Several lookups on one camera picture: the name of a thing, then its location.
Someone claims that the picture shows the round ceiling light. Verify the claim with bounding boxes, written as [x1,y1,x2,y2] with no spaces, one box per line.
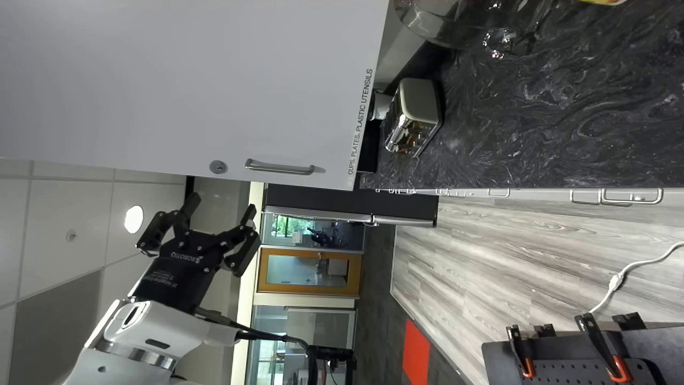
[123,202,145,235]

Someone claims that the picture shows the short silver cabinet handle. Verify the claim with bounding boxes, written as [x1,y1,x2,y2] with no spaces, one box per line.
[569,187,607,208]

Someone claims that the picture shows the black clamp with orange handle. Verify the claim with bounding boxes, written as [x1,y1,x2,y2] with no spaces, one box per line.
[575,312,636,385]
[505,323,538,381]

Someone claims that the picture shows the black tall cabinet panel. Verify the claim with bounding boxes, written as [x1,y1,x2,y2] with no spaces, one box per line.
[263,182,441,229]

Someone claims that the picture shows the black stool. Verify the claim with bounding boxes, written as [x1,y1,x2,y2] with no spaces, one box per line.
[307,344,358,365]

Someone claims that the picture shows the silver cupboard door handle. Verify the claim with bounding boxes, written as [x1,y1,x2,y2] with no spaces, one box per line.
[243,156,328,178]

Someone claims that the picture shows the long silver drawer handle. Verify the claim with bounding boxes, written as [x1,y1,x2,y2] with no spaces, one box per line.
[600,186,667,209]

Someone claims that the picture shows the white floor cable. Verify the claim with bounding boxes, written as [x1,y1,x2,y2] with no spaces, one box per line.
[587,240,684,317]

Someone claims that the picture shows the wood framed glass door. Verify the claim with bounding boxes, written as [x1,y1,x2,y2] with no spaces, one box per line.
[257,245,363,297]

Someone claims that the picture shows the white cupboard door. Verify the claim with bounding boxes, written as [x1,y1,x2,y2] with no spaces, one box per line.
[0,0,391,192]

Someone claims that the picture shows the white lower cabinet unit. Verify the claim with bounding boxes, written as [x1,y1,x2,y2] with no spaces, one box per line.
[377,186,684,209]

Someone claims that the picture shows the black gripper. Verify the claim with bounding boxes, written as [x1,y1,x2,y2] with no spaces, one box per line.
[131,190,263,314]

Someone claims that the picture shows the grey metal jug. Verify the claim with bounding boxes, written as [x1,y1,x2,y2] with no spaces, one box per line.
[373,90,394,124]

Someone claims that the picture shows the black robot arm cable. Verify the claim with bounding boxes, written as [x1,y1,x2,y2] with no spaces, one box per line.
[197,309,319,385]

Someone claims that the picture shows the long silver bar handle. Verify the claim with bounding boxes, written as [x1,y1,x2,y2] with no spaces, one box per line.
[263,206,439,229]

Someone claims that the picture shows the red floor mat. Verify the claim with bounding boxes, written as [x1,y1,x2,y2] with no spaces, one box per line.
[402,317,434,385]

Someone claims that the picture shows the black countertop appliance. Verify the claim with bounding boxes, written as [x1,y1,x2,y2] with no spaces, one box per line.
[358,119,380,172]

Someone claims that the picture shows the silver toaster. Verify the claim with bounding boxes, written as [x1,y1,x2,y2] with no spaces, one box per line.
[380,74,445,159]

